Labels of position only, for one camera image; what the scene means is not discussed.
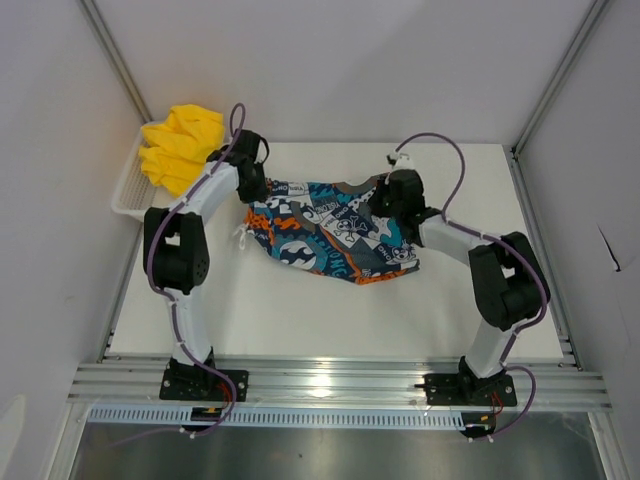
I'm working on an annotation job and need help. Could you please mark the colourful patterned shorts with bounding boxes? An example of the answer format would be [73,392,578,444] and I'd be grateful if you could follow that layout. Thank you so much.
[239,174,420,285]

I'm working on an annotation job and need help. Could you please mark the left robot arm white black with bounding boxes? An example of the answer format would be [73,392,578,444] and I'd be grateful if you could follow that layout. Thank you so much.
[143,130,270,400]

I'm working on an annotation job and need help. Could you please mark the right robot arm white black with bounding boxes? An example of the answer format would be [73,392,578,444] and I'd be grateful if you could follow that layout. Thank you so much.
[369,169,550,404]

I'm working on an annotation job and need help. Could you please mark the yellow shorts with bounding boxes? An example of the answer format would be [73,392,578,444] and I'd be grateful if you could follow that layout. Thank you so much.
[138,104,225,198]

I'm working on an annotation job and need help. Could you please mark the white plastic basket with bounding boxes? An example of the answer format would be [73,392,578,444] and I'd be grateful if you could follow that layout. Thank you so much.
[111,130,176,222]

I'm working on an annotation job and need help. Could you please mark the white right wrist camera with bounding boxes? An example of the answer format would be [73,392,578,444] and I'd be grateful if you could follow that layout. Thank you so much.
[386,152,416,172]

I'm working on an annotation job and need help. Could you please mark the aluminium mounting rail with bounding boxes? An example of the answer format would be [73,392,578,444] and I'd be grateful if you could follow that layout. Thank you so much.
[67,356,612,412]

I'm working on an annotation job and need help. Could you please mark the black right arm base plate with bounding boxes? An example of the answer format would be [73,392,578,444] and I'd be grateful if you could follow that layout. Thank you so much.
[414,373,517,407]

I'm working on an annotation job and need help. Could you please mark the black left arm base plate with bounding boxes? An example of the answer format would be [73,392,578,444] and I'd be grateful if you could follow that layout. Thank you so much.
[159,364,232,402]

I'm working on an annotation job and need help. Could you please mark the slotted grey cable duct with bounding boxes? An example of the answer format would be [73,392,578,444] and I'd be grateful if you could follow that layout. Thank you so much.
[87,404,465,431]

